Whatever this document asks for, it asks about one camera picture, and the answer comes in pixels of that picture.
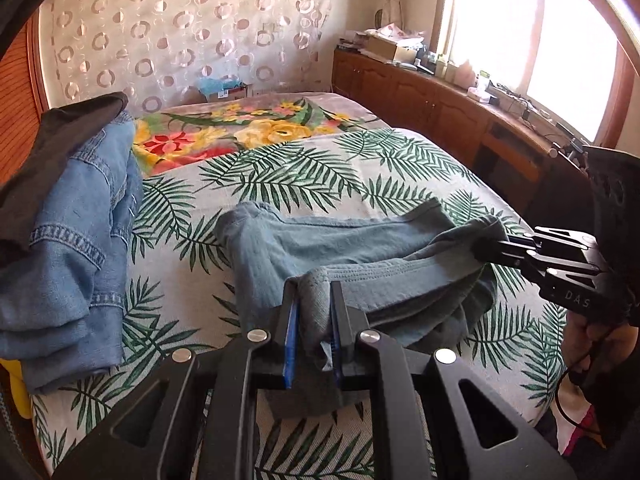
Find blue-grey shorts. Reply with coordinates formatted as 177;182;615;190
215;199;509;413

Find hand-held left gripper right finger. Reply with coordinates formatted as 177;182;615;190
329;280;577;480

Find box with blue cloth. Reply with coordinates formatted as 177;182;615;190
197;75;249;104

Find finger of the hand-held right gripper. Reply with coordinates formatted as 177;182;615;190
474;226;597;262
519;249;603;287

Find person's pink clothing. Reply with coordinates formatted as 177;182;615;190
542;375;623;457

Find circle patterned wall curtain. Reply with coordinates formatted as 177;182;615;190
36;0;337;117

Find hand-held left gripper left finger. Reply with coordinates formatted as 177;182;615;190
52;281;302;480

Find white power strip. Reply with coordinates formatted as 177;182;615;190
492;85;532;112

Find wooden louvered wardrobe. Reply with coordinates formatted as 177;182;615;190
0;14;49;183

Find person's right hand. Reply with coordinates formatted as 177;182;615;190
564;310;640;392

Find folded black pants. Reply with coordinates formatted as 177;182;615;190
0;92;130;263

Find palm leaf bed sheet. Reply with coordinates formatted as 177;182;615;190
31;127;568;480

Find floral blanket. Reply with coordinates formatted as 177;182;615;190
132;98;382;177

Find yellow plush toy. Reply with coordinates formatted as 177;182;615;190
0;359;32;419

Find folded blue jeans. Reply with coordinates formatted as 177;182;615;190
0;110;147;395

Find cardboard box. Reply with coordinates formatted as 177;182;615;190
366;35;419;64

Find window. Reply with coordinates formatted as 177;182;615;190
434;0;630;147

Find wooden cabinet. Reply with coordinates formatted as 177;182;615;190
332;47;601;202

